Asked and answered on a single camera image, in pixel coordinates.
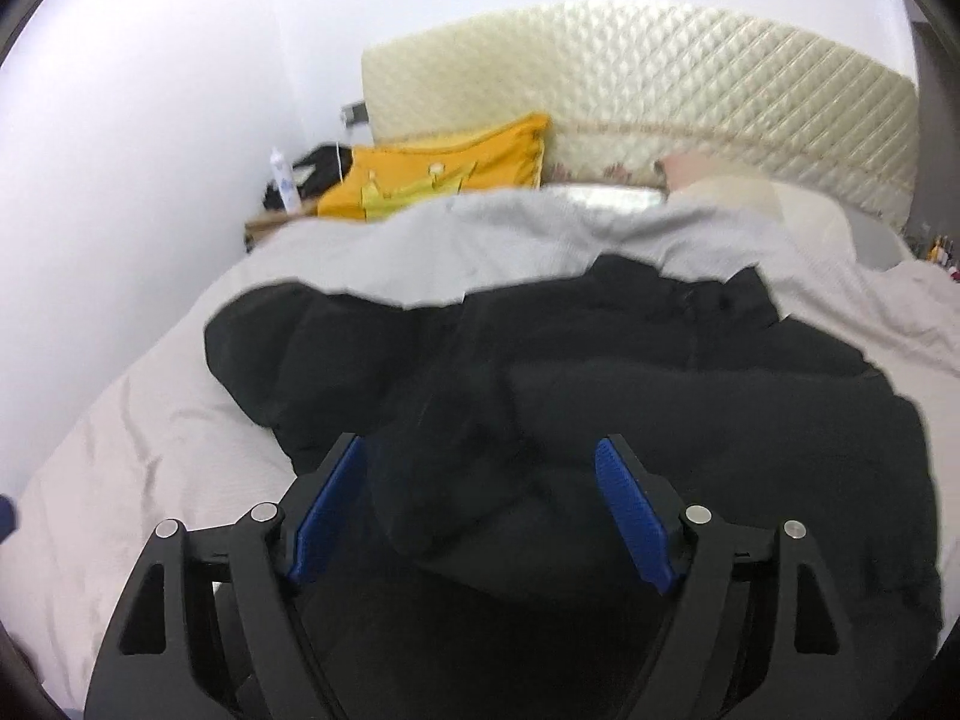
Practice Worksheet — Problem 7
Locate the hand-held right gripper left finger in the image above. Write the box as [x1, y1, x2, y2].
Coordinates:
[82, 431, 368, 720]

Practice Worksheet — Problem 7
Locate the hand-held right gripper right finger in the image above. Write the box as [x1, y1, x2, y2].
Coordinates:
[592, 433, 875, 720]

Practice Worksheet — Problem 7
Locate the black garment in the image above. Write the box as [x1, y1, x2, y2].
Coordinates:
[204, 253, 946, 720]

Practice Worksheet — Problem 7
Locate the grey bed sheet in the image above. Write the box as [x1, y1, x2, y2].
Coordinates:
[0, 187, 960, 713]

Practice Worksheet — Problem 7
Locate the wooden nightstand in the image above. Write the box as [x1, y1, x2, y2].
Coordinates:
[244, 210, 316, 252]

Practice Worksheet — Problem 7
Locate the white small pillow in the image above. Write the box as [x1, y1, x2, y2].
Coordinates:
[546, 181, 670, 212]

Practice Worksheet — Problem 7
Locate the clear plastic bottle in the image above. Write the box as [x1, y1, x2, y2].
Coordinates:
[270, 148, 301, 215]

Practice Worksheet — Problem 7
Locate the black bag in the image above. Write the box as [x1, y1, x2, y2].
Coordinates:
[261, 142, 357, 215]

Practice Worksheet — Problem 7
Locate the patchwork pillow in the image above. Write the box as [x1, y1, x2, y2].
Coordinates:
[658, 152, 856, 256]

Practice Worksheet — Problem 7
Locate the yellow pillow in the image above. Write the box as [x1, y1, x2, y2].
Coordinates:
[315, 112, 554, 224]

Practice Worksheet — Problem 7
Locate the group of small bottles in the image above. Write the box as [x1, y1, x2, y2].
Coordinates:
[911, 232, 960, 276]

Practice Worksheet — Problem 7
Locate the cream quilted headboard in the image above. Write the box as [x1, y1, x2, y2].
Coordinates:
[360, 4, 922, 230]

